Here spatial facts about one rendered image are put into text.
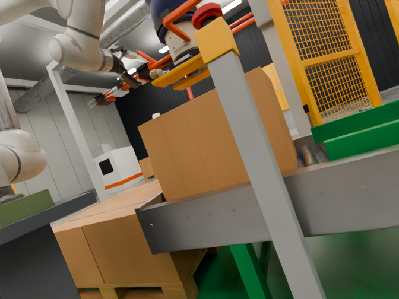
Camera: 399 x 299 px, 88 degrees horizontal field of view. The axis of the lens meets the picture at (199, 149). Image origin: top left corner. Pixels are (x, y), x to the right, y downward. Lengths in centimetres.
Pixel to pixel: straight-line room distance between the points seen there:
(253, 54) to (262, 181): 1157
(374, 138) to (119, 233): 122
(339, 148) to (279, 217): 34
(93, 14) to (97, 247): 123
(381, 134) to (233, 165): 46
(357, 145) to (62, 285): 103
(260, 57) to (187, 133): 1109
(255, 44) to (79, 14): 1142
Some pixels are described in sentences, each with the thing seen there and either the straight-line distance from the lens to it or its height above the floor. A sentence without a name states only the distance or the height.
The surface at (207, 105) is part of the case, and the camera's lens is 83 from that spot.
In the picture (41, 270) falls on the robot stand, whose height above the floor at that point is 57.
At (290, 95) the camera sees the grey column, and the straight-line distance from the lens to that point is 191.
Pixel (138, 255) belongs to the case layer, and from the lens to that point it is 131.
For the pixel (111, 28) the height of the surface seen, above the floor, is 496.
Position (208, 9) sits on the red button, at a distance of 51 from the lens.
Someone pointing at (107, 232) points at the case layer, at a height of 47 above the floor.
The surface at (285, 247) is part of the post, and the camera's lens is 53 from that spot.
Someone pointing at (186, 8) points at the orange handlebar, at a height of 121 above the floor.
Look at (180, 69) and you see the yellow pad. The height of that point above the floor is 109.
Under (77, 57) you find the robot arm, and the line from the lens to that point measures 85.
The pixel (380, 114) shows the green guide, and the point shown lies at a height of 60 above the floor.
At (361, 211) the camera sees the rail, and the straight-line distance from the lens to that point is 70.
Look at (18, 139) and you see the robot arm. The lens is 112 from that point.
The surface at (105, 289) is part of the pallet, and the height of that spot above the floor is 11.
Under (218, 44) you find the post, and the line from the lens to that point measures 47.
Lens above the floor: 78
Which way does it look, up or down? 2 degrees down
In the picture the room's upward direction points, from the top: 21 degrees counter-clockwise
